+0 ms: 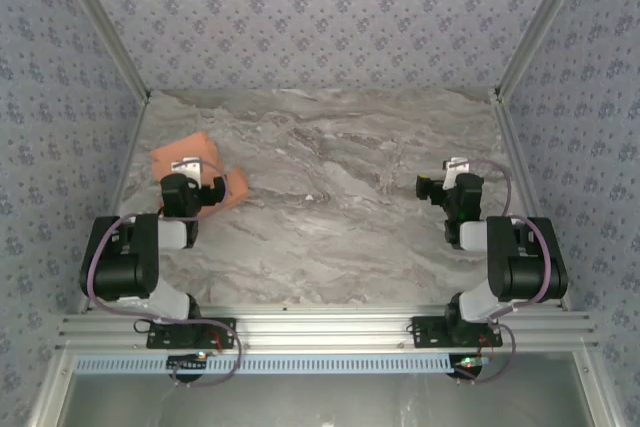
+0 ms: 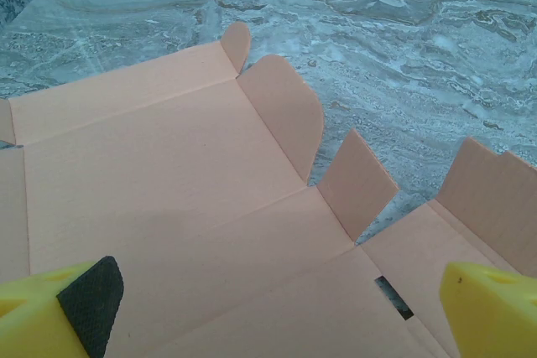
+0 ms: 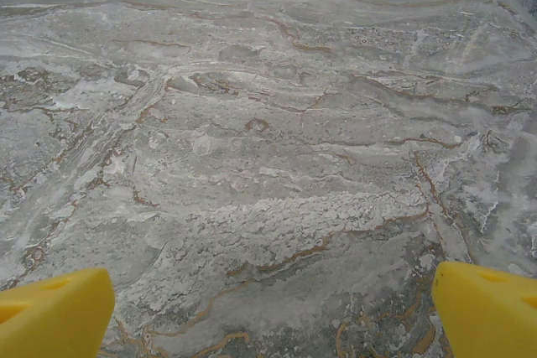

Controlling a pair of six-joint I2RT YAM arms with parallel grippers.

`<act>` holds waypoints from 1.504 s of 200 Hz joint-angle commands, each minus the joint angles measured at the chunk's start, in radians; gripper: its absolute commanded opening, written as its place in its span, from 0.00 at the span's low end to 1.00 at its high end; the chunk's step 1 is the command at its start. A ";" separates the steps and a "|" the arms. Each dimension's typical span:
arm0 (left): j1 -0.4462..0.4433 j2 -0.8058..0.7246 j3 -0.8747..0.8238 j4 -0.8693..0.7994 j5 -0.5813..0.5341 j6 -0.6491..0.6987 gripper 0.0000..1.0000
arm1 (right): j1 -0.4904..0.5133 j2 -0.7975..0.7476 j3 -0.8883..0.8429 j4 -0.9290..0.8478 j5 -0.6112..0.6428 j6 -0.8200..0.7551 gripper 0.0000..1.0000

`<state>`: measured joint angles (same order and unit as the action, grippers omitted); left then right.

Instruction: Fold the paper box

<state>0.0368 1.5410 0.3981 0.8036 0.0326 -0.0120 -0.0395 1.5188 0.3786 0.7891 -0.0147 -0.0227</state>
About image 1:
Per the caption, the grey slotted cable duct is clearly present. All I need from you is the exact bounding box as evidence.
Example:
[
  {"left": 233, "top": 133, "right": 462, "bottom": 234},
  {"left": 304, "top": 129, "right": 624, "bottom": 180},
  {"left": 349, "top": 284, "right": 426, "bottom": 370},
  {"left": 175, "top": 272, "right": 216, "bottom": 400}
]
[{"left": 73, "top": 352, "right": 466, "bottom": 376}]

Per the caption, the aluminium table side rail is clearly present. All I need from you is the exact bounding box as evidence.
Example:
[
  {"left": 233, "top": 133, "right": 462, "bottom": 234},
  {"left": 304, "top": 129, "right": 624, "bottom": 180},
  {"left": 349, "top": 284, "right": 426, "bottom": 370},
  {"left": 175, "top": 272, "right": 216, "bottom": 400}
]
[
  {"left": 77, "top": 96, "right": 151, "bottom": 313},
  {"left": 492, "top": 101, "right": 571, "bottom": 311}
]

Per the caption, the aluminium mounting rail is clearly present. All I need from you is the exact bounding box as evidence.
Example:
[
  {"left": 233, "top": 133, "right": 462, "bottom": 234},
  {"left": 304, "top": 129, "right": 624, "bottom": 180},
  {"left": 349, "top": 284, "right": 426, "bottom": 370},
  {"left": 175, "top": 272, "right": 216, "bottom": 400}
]
[{"left": 55, "top": 304, "right": 599, "bottom": 351}]

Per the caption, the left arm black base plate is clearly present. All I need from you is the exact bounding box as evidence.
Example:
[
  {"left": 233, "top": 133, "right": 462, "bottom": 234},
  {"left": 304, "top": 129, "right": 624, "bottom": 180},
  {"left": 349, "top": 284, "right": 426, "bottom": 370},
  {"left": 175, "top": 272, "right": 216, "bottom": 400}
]
[{"left": 146, "top": 318, "right": 237, "bottom": 350}]

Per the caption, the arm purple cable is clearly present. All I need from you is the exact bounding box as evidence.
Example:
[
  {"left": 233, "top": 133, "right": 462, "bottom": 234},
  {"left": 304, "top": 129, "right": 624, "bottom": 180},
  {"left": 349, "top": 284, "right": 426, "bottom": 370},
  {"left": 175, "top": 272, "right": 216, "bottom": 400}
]
[
  {"left": 87, "top": 157, "right": 245, "bottom": 388},
  {"left": 449, "top": 157, "right": 554, "bottom": 386}
]

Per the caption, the grey metal lower shelf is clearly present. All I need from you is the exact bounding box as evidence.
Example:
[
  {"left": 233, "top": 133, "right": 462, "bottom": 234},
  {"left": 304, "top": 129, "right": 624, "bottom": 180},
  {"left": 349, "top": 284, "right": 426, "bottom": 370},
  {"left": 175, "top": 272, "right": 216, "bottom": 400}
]
[{"left": 64, "top": 374, "right": 596, "bottom": 427}]

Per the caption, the orange paper box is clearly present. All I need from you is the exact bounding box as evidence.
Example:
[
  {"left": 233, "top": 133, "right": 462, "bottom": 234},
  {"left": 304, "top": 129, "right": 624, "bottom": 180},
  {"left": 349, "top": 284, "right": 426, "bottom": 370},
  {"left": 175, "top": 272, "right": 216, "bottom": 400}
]
[{"left": 150, "top": 130, "right": 250, "bottom": 221}]

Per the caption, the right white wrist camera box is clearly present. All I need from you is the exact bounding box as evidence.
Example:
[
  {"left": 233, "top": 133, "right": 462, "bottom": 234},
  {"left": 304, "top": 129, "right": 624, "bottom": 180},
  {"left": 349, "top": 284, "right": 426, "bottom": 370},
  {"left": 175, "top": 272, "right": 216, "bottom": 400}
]
[{"left": 442, "top": 156, "right": 471, "bottom": 191}]

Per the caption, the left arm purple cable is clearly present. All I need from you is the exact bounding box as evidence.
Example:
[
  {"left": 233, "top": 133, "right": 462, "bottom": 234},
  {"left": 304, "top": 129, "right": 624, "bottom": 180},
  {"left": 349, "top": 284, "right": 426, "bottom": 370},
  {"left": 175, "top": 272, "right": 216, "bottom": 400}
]
[{"left": 87, "top": 157, "right": 245, "bottom": 388}]

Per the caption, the aluminium frame post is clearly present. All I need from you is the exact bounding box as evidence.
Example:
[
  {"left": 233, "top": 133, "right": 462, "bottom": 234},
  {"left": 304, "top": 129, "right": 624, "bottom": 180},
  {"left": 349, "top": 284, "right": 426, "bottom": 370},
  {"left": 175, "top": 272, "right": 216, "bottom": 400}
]
[
  {"left": 49, "top": 0, "right": 151, "bottom": 101},
  {"left": 494, "top": 0, "right": 596, "bottom": 103}
]

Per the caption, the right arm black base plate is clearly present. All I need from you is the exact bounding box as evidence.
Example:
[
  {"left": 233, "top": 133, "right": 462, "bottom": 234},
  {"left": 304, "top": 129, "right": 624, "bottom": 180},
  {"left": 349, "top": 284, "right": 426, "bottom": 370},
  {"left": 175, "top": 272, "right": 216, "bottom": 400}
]
[{"left": 410, "top": 315, "right": 503, "bottom": 348}]

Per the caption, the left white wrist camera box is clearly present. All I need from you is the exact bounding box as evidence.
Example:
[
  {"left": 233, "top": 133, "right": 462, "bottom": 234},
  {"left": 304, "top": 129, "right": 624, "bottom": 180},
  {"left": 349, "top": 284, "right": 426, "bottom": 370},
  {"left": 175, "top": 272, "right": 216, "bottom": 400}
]
[{"left": 172, "top": 156, "right": 204, "bottom": 186}]

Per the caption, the black controller board with LED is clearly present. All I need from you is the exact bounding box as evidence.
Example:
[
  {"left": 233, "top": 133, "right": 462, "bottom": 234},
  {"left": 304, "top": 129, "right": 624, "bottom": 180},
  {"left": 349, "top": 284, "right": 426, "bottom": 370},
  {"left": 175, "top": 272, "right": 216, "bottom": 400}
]
[
  {"left": 452, "top": 354, "right": 494, "bottom": 378},
  {"left": 167, "top": 354, "right": 209, "bottom": 374}
]

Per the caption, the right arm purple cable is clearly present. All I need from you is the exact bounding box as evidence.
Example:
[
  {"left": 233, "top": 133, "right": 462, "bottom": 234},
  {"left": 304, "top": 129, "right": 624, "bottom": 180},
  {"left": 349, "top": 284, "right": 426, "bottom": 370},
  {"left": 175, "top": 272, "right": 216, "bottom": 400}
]
[{"left": 449, "top": 157, "right": 554, "bottom": 386}]

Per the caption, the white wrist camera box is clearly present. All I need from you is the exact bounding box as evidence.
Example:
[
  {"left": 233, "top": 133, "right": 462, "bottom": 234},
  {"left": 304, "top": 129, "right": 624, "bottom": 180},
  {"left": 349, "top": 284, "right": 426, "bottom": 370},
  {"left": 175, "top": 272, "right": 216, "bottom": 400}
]
[
  {"left": 172, "top": 156, "right": 204, "bottom": 186},
  {"left": 442, "top": 156, "right": 471, "bottom": 191}
]

